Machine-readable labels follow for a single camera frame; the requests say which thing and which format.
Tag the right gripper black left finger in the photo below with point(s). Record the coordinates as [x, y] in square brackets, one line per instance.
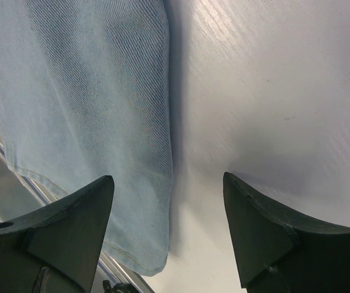
[56, 248]

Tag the light denim skirt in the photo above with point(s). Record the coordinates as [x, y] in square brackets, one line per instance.
[83, 94]

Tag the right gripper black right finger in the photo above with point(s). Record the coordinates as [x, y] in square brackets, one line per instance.
[278, 249]

